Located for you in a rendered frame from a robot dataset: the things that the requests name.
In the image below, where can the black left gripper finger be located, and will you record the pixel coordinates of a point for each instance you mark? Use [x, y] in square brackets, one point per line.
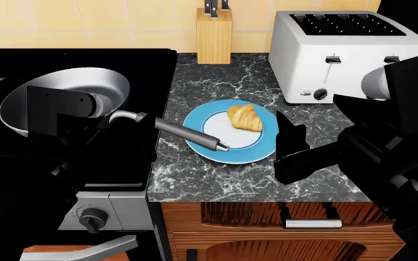
[151, 119]

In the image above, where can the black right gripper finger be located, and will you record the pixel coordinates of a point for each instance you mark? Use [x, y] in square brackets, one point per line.
[290, 138]
[303, 166]

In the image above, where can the golden croissant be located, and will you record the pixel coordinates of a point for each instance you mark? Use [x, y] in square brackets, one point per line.
[245, 118]

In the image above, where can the black stove with silver front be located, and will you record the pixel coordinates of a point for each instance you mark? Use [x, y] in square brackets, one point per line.
[147, 68]

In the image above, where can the dark grey stove knob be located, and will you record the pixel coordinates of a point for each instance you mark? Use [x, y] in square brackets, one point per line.
[93, 218]

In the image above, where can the silver frying pan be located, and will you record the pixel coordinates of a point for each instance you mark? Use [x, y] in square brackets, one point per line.
[85, 79]

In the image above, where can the black toaster dial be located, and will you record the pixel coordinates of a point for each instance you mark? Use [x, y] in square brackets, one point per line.
[320, 94]

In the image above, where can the blue and white plate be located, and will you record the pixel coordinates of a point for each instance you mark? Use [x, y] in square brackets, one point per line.
[230, 136]

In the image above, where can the white four-slot toaster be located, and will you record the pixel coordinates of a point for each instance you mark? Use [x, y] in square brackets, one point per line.
[303, 68]

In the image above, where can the brown wooden drawer front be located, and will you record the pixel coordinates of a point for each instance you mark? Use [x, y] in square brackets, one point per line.
[230, 214]

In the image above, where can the black toaster lever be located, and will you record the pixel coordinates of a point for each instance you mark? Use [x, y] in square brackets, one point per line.
[391, 59]
[333, 59]

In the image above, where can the wooden knife block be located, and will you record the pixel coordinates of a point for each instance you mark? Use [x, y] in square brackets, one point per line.
[214, 40]

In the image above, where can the wooden cabinet drawer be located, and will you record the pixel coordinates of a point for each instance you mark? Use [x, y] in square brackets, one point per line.
[230, 244]

